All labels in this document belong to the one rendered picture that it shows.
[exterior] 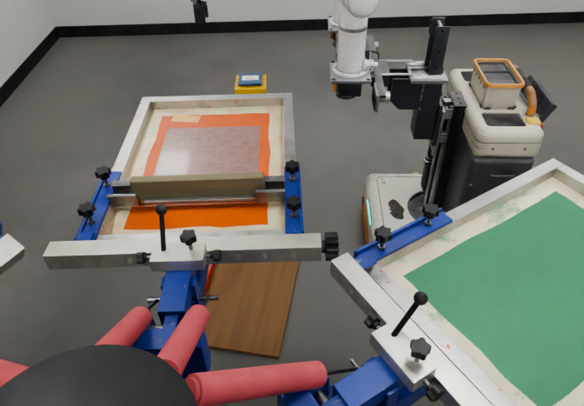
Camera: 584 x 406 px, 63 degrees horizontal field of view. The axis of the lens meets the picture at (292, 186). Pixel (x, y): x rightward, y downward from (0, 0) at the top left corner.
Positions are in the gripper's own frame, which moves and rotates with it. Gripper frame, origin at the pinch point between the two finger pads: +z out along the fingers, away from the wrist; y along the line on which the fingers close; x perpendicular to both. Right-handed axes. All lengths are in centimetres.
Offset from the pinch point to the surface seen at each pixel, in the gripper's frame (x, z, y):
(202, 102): 7.4, 38.9, 13.7
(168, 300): -2, 33, -83
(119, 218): 22, 42, -48
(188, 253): -5, 29, -73
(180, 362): -13, 16, -108
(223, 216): -9, 41, -48
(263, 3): 8, 110, 325
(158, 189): 10, 34, -44
